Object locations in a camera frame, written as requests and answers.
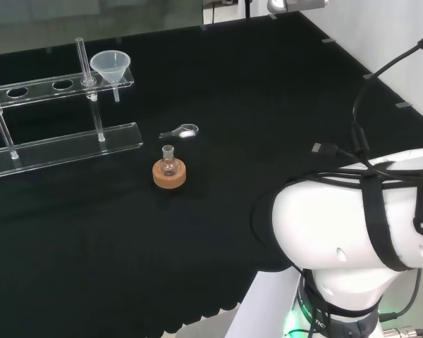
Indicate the silver metal fixture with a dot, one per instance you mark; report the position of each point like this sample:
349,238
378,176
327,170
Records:
296,5

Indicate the black tripod pole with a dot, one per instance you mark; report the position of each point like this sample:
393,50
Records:
248,7

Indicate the black bench cloth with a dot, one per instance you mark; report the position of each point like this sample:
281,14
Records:
232,105

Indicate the small glass round-bottom flask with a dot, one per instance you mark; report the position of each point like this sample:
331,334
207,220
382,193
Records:
168,168

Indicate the translucent plastic funnel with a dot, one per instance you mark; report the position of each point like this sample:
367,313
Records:
109,65

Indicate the glass weighing funnel with powder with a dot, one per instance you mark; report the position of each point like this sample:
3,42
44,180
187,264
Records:
185,131

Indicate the clear acrylic funnel stand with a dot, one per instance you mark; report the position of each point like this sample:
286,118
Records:
74,151

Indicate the white base board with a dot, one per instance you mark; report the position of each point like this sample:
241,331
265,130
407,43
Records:
264,303

